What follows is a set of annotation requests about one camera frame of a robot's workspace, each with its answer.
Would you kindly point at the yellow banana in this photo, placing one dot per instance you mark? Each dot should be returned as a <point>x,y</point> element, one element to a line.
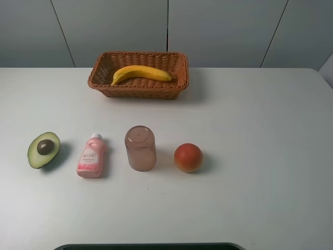
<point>137,71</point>

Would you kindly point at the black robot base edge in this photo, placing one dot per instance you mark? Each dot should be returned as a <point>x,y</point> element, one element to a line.
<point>157,246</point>

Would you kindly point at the brown wicker basket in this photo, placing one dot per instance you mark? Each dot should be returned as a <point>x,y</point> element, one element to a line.
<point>175,64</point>

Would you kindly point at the translucent brown plastic cup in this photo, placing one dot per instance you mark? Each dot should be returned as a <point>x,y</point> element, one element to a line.
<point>141,148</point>

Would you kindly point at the red tomato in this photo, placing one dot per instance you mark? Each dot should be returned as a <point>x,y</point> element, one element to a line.
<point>188,157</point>

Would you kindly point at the pink bottle white cap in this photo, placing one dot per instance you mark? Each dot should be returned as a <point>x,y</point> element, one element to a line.
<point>91,162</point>

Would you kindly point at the halved avocado with pit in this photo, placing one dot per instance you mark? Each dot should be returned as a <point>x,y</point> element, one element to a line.
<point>43,149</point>

